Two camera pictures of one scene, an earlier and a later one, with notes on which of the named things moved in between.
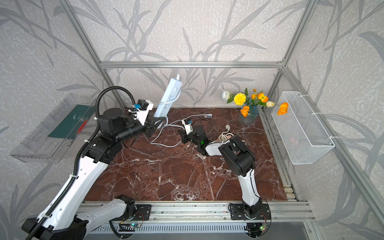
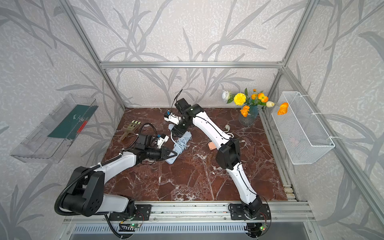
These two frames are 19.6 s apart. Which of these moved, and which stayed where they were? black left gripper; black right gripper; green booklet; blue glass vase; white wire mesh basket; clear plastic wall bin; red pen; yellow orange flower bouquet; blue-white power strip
Moved: blue-white power strip; black right gripper; black left gripper
Stayed: red pen; green booklet; clear plastic wall bin; blue glass vase; yellow orange flower bouquet; white wire mesh basket
